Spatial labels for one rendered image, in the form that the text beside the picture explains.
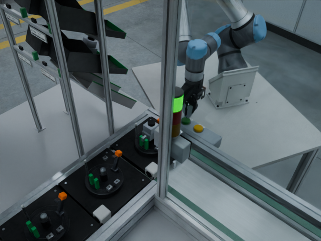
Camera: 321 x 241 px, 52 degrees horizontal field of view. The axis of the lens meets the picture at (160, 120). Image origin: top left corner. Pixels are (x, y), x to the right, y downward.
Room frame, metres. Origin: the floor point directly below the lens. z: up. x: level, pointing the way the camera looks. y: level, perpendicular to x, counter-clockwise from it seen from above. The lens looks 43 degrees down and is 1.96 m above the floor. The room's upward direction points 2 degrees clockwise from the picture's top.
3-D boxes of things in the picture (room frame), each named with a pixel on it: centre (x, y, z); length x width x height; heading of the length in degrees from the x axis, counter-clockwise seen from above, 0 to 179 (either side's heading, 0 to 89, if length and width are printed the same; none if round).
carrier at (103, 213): (0.72, 0.20, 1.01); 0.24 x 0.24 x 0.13; 50
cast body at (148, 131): (0.91, 0.04, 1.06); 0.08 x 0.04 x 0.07; 140
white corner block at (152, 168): (0.78, 0.02, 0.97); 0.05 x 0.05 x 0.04; 50
